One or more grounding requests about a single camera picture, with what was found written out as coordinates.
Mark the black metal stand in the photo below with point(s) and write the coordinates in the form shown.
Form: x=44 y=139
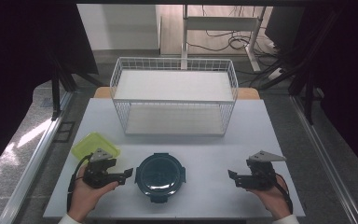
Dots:
x=307 y=87
x=56 y=93

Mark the wooden table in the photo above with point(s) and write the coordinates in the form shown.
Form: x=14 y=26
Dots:
x=248 y=93

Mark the white cabinet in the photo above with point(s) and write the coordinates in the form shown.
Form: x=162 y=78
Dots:
x=118 y=26

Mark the person's left hand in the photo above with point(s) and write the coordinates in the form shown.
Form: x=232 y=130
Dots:
x=84 y=199

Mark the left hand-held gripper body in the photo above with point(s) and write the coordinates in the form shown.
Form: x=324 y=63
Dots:
x=98 y=175

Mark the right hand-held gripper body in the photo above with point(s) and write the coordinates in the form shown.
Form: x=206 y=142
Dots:
x=261 y=175

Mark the round container with dark lid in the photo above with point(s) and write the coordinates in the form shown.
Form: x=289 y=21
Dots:
x=160 y=175

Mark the yellow-green plastic container lid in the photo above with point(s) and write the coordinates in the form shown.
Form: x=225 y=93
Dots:
x=88 y=146

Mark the black curtain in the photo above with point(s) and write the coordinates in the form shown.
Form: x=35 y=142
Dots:
x=21 y=62
x=354 y=77

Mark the person's right hand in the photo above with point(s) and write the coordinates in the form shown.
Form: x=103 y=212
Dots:
x=272 y=199

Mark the aluminium rail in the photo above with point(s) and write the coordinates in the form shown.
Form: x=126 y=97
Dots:
x=326 y=161
x=32 y=168

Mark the white power strip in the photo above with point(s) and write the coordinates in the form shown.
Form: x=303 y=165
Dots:
x=275 y=73

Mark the white metal desk frame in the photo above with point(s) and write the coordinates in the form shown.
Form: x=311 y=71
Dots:
x=220 y=23

